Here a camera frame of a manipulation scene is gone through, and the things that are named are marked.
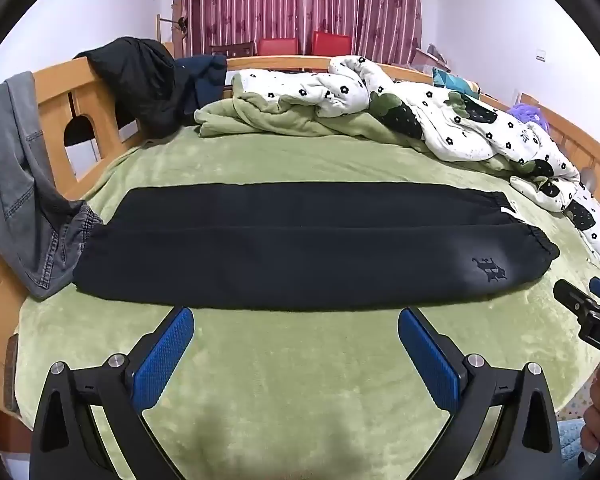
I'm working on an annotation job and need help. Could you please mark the grey jeans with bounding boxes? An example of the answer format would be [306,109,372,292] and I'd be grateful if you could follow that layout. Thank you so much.
[0,71,104,301]

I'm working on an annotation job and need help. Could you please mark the dark wooden chair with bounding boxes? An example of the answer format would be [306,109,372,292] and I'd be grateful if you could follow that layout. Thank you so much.
[210,41,256,59]

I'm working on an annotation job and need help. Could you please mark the person's blue denim leg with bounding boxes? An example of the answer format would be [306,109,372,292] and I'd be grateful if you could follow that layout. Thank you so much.
[555,419,597,472]

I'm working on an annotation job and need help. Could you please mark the wooden bed frame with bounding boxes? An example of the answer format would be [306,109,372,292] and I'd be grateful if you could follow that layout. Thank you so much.
[0,52,600,443]

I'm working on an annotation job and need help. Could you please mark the maroon floral curtain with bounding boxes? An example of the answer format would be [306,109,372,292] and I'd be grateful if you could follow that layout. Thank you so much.
[172,0,424,67]

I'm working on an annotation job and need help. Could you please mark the teal patterned pillow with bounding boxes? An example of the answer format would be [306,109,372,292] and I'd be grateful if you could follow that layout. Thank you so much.
[432,66,481,99]

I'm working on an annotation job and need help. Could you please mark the navy blue garment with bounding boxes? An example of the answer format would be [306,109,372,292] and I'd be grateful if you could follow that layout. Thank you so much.
[174,55,228,112]

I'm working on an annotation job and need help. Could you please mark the black pants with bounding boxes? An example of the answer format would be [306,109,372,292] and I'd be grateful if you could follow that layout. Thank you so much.
[72,182,561,311]

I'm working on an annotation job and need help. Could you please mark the translucent plastic container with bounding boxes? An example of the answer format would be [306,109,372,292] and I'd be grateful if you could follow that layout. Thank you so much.
[414,42,452,74]

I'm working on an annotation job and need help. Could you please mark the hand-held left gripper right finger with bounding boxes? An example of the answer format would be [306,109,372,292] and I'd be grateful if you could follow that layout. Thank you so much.
[397,306,563,480]

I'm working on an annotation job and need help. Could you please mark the folded green fleece blanket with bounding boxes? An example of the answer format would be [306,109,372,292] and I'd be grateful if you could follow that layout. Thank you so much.
[194,85,431,153]

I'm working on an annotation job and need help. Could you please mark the black jacket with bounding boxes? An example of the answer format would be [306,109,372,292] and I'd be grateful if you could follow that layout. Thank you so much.
[74,36,201,139]

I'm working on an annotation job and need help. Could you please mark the red chair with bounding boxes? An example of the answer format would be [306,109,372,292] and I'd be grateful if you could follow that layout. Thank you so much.
[311,31,353,57]
[257,37,299,57]

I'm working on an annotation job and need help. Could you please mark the wooden coat rack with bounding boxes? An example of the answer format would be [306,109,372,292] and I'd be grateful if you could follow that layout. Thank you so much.
[154,2,189,57]

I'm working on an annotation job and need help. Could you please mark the white floral quilt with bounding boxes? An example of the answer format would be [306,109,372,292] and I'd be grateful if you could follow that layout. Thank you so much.
[230,55,600,266]

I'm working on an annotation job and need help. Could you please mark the purple fluffy item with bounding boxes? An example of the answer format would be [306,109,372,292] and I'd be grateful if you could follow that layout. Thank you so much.
[509,102,551,129]

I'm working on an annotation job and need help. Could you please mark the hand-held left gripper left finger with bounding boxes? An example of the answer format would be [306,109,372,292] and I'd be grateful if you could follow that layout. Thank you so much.
[30,306,196,480]

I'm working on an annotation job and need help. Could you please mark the green fleece bed blanket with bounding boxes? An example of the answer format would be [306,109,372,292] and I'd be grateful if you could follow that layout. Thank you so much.
[12,125,600,480]

